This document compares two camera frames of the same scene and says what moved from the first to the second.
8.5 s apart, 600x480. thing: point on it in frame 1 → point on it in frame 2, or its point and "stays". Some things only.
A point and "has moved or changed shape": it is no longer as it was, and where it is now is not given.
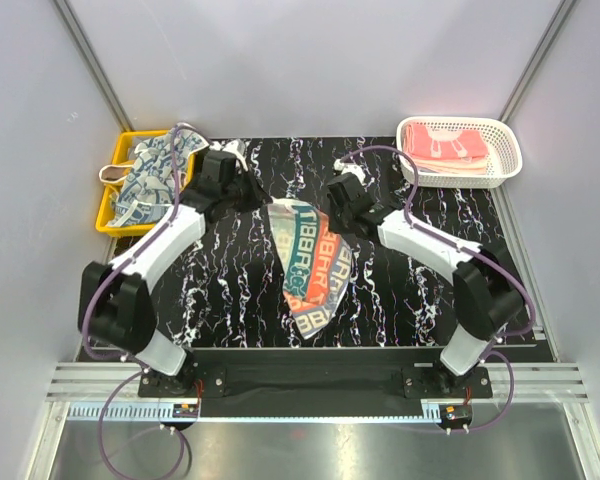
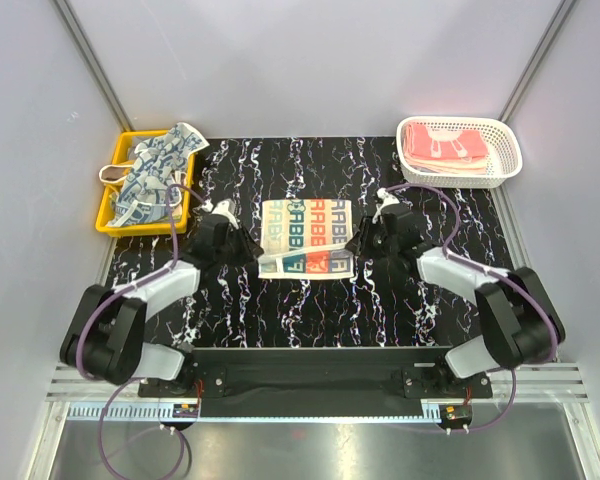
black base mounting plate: x=385 y=382 stays
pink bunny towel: x=444 y=142 stays
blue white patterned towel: x=153 y=174 stays
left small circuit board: x=185 y=411 stays
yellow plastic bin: x=124 y=155 stays
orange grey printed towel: x=314 y=263 has moved or changed shape
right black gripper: x=333 y=225 → x=359 y=242
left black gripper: x=258 y=197 → x=250 y=250
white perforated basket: x=458 y=152 stays
